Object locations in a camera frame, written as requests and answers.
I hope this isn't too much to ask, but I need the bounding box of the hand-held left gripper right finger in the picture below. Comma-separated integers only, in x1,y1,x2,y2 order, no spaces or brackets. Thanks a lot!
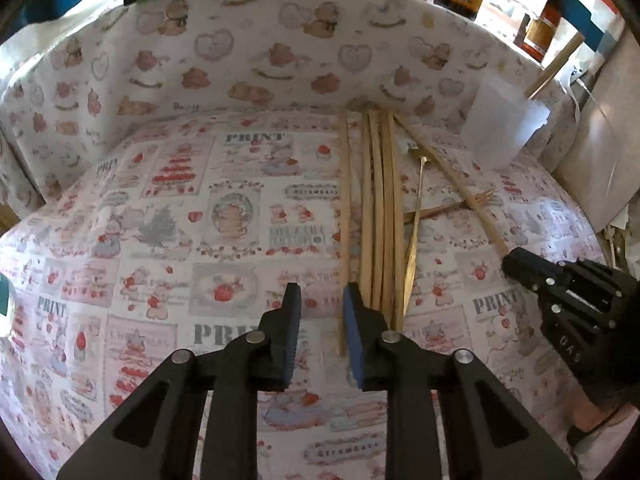
342,281,583,480

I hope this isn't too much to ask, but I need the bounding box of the gold fork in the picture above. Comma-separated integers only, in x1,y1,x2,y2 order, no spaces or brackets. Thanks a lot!
402,190,495,223

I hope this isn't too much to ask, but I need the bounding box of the white cable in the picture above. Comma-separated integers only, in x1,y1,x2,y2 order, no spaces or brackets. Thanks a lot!
567,67,621,196

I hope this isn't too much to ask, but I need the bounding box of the white board panel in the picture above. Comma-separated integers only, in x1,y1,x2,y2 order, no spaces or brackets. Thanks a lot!
555,25,640,231

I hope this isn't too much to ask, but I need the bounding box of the translucent plastic container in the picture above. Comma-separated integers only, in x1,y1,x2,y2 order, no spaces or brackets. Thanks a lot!
460,80,551,171

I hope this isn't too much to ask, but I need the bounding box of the bear printed cloth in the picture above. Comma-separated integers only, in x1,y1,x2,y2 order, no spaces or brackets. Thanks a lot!
0,0,581,221

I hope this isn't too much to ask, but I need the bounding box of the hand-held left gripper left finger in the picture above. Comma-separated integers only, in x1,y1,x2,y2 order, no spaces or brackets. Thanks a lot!
56,282,302,480

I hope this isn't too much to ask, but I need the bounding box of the bunch of wooden chopsticks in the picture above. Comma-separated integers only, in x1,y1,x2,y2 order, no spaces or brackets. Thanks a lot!
360,107,407,331

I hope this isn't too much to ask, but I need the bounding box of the patchwork printed tablecloth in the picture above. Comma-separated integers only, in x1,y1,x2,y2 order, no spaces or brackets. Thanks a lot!
0,110,611,480

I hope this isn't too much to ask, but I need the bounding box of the person's right forearm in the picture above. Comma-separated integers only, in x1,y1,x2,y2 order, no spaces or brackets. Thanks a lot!
570,390,640,468

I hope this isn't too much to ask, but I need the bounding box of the red cap sauce bottle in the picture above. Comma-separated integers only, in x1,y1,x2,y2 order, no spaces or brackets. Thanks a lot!
520,0,563,63

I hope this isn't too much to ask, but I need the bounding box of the single wooden chopstick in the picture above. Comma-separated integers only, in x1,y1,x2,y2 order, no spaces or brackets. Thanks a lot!
392,114,511,258
337,109,351,357
524,32,586,101

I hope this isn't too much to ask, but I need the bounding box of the gold spoon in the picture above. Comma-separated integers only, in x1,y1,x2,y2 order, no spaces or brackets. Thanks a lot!
402,146,430,311

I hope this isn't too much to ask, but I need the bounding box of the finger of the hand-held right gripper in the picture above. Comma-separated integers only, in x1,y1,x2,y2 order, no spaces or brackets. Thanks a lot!
505,271,563,306
501,247,571,281

